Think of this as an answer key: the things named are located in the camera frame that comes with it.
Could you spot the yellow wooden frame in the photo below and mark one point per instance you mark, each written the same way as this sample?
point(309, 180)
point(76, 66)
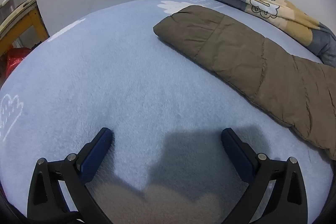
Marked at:
point(35, 22)

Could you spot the red plastic bag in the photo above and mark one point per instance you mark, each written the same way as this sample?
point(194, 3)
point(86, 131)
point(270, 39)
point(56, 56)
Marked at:
point(17, 58)

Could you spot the olive puffer jacket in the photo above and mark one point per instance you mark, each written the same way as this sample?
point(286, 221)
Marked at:
point(249, 61)

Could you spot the light blue cloud blanket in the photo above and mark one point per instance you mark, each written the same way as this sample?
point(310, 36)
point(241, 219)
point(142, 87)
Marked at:
point(105, 77)

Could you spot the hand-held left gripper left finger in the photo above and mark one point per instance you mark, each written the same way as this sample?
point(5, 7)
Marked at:
point(95, 158)

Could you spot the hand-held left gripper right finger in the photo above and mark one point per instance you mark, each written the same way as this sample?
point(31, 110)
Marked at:
point(236, 155)

